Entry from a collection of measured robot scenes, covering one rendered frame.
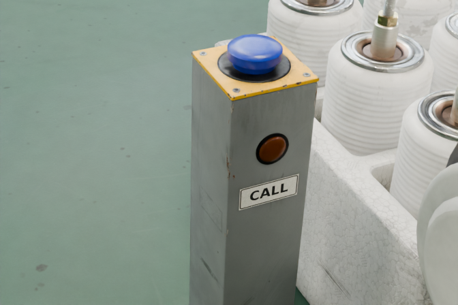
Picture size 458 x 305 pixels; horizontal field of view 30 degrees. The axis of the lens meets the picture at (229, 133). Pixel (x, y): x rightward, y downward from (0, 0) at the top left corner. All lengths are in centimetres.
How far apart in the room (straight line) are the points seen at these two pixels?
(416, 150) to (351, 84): 10
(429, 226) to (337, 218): 35
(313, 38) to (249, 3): 60
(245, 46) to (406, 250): 21
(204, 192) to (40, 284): 28
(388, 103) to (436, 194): 34
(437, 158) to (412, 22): 26
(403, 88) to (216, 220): 21
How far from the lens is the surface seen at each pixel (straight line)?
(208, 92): 62
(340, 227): 77
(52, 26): 137
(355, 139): 79
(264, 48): 61
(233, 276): 69
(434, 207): 43
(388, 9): 77
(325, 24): 84
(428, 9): 91
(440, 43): 84
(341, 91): 77
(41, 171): 105
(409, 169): 71
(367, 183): 74
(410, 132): 70
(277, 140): 62
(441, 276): 43
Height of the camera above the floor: 62
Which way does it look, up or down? 34 degrees down
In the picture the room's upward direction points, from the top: 2 degrees clockwise
